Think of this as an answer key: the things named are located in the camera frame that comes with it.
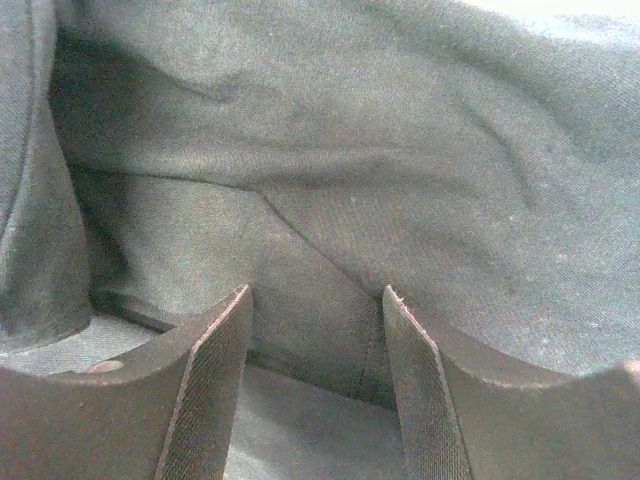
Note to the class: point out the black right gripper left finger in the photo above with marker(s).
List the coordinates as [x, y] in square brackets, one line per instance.
[163, 410]

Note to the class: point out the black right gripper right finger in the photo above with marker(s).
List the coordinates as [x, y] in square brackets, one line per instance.
[468, 411]

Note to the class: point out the black t-shirt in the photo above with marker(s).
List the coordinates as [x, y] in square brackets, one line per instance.
[480, 157]

